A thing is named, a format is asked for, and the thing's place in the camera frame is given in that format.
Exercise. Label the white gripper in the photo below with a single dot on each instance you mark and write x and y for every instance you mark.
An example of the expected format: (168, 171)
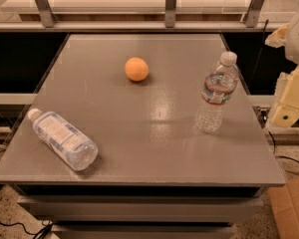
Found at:
(285, 108)

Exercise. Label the clear water bottle red label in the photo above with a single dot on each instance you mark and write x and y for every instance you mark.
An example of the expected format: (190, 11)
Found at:
(218, 87)

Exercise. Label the clear bottle blue white label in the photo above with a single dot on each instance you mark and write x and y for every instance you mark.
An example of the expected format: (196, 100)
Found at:
(74, 147)

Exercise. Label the brown cardboard box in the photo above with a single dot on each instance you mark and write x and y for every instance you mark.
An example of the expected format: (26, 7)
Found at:
(285, 206)

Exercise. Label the orange fruit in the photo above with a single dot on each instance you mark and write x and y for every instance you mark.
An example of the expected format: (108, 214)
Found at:
(136, 69)

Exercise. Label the metal frame rail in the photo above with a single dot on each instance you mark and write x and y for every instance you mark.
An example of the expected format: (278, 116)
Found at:
(145, 15)

